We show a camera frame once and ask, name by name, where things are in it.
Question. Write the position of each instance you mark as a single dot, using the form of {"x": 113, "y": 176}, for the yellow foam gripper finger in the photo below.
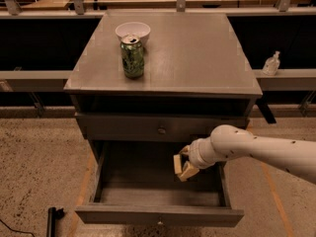
{"x": 189, "y": 170}
{"x": 177, "y": 164}

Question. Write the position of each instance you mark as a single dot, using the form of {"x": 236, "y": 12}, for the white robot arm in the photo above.
{"x": 227, "y": 142}

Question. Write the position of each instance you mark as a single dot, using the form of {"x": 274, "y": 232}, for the open grey lower drawer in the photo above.
{"x": 136, "y": 184}

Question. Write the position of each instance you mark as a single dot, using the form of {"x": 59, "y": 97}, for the grey wooden drawer cabinet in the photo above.
{"x": 194, "y": 66}

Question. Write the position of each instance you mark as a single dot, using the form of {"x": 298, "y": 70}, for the closed grey upper drawer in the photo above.
{"x": 150, "y": 128}

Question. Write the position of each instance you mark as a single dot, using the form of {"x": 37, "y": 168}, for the green soda can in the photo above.
{"x": 132, "y": 56}

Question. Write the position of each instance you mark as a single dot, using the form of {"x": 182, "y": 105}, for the clear hand sanitizer bottle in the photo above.
{"x": 271, "y": 65}

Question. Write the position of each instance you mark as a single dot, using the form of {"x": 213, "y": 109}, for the white ceramic bowl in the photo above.
{"x": 134, "y": 28}

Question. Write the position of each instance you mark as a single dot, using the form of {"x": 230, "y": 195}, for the black device on floor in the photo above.
{"x": 54, "y": 214}

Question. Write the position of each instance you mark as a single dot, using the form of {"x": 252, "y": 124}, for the grey metal railing frame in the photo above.
{"x": 42, "y": 41}

